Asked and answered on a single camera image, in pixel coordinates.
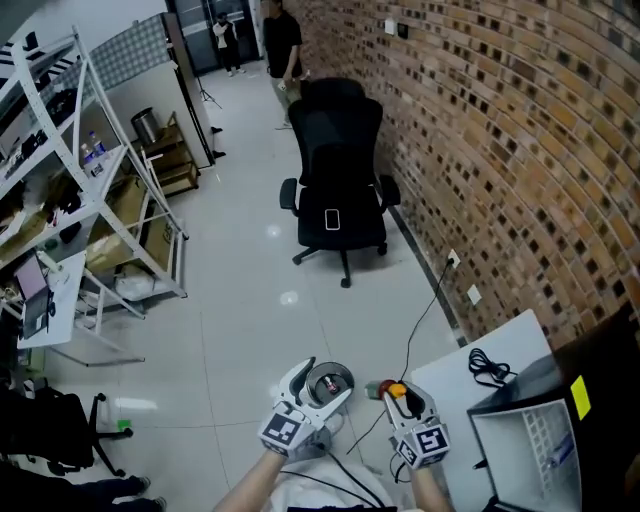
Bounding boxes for brown cardboard box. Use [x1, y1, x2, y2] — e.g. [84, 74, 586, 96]
[139, 214, 176, 274]
[102, 173, 151, 229]

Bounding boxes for black mini fridge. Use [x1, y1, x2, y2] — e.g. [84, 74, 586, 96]
[466, 303, 640, 512]

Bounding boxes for orange-capped bottle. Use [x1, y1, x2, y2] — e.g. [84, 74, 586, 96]
[364, 379, 407, 401]

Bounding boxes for open laptop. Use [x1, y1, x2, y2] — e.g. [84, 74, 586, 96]
[12, 253, 55, 341]

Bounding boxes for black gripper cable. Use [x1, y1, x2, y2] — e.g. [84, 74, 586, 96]
[279, 447, 389, 510]

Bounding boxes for black office chair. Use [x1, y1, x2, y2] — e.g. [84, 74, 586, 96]
[278, 77, 402, 290]

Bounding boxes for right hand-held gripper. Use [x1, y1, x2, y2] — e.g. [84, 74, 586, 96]
[382, 380, 452, 471]

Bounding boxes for person's white shirt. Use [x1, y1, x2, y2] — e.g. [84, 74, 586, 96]
[272, 457, 399, 512]

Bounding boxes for clear water bottle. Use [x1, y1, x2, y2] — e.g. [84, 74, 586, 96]
[87, 130, 111, 164]
[79, 142, 100, 179]

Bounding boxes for long black power cable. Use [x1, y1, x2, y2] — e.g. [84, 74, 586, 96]
[345, 259, 454, 455]

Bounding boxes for person's right forearm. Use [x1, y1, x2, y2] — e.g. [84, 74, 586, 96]
[408, 463, 457, 512]

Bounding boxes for yellow sticky note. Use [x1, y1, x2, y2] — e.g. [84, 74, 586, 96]
[570, 374, 593, 421]

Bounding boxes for black mesh chair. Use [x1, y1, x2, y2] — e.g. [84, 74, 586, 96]
[0, 384, 135, 479]

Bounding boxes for person's left forearm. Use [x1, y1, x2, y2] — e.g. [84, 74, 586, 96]
[212, 448, 292, 512]

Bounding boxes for white metal shelf rack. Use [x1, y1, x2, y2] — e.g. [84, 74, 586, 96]
[0, 25, 190, 321]

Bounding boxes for round silver trash can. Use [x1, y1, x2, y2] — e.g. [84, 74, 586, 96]
[303, 360, 357, 410]

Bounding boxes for clear blue label bottle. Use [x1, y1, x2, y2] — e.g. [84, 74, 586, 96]
[549, 434, 575, 469]

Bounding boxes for white side desk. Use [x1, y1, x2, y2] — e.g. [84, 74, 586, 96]
[14, 249, 146, 369]

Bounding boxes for white plastic bag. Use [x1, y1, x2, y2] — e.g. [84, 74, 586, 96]
[113, 273, 161, 301]

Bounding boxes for coiled black cable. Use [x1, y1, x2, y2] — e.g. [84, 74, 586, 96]
[467, 347, 519, 389]

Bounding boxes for wooden low rack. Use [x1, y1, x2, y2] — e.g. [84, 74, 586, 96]
[132, 112, 202, 199]

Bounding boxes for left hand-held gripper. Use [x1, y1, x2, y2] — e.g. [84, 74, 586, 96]
[257, 356, 354, 464]

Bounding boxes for tall steel waste bin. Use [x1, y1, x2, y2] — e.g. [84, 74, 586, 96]
[130, 106, 160, 144]

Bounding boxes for black tripod stand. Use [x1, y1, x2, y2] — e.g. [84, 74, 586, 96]
[194, 74, 224, 111]

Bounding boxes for checkered partition panel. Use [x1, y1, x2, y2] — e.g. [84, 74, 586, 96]
[82, 12, 216, 171]

